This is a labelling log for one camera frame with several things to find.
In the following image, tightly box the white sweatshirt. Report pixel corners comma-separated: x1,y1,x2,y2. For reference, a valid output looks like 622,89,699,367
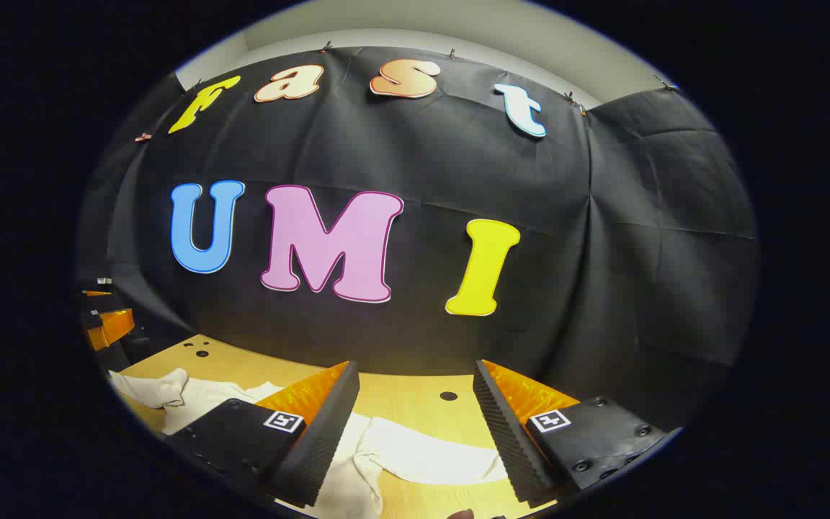
109,368,509,519

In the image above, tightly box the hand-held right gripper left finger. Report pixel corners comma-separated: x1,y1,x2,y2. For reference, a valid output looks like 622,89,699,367
163,360,362,509

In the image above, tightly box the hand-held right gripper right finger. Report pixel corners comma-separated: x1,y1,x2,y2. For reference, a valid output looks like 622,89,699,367
473,359,684,505

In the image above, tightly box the black backdrop cloth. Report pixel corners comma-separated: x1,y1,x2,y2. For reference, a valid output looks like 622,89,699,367
76,45,760,433

